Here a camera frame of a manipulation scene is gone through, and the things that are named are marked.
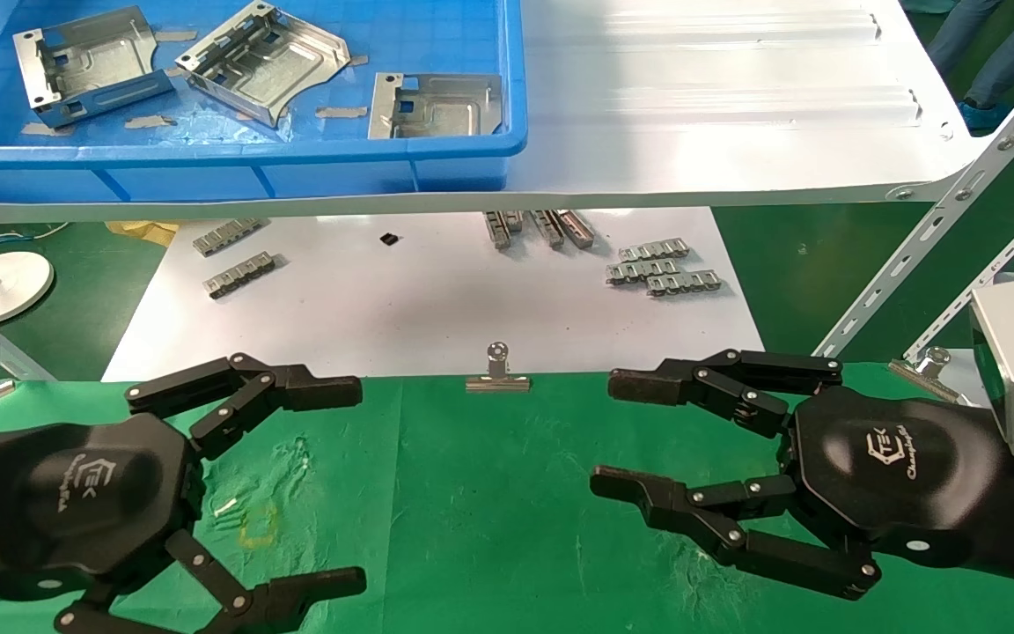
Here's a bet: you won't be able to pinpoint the stamped metal bracket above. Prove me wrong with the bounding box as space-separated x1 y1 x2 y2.
368 72 504 140
174 0 352 129

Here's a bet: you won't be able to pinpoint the short white slotted angle bar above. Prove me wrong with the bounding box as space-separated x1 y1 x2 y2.
901 181 1014 364

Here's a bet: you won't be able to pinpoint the small metal chain part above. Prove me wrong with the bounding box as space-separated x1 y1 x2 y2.
192 218 270 258
618 238 691 262
203 252 286 300
646 269 724 298

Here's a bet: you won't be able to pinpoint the yellow crumpled bag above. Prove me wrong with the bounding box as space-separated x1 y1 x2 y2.
105 220 180 247

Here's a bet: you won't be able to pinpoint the tilted stamped metal bracket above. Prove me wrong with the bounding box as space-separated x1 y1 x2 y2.
174 0 352 129

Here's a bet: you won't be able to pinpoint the green mat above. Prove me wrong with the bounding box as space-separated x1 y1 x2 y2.
0 359 1014 634

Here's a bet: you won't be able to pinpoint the silver binder clip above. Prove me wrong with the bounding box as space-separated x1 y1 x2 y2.
888 346 966 404
465 342 533 394

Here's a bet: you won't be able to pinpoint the white sheet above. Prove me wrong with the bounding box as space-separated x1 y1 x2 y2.
100 207 765 382

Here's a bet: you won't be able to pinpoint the metal bracket with blue-lit wall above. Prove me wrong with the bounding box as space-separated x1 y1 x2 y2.
12 7 175 130

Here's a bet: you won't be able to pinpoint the metal strips group right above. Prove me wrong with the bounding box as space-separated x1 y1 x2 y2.
606 258 682 286

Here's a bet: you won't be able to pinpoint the long white slotted angle bar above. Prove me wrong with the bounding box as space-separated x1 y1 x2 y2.
813 62 1014 360

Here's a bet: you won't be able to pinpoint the grey metal frame piece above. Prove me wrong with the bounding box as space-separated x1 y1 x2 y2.
0 330 59 397

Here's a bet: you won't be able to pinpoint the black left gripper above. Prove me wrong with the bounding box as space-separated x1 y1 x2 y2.
0 354 368 634

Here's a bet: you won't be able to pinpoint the blue plastic bin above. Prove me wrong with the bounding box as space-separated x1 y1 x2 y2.
0 0 528 205

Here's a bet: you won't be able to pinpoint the person legs blue trousers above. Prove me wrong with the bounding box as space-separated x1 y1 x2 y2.
899 0 1014 133

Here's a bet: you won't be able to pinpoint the white metal shelf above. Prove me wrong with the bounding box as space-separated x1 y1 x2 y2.
0 0 988 224

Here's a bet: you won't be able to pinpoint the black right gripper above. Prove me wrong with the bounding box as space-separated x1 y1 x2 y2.
591 349 1007 601

